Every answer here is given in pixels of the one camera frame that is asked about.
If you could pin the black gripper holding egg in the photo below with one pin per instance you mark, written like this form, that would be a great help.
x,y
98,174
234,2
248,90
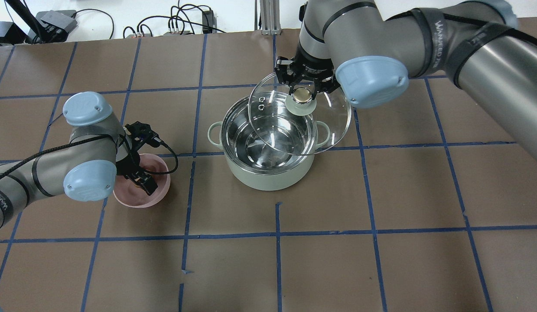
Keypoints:
x,y
128,161

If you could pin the aluminium frame post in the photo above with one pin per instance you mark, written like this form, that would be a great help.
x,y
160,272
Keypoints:
x,y
270,17

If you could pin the pink bowl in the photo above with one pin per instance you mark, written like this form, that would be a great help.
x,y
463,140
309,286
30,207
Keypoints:
x,y
131,196

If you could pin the black gripper holding lid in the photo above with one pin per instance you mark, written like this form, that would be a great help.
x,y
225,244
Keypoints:
x,y
312,69

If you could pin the glass pot lid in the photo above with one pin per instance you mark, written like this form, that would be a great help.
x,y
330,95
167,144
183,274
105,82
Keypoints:
x,y
288,121

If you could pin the pale green cooking pot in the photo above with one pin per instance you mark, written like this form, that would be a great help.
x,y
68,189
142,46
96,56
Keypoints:
x,y
250,160

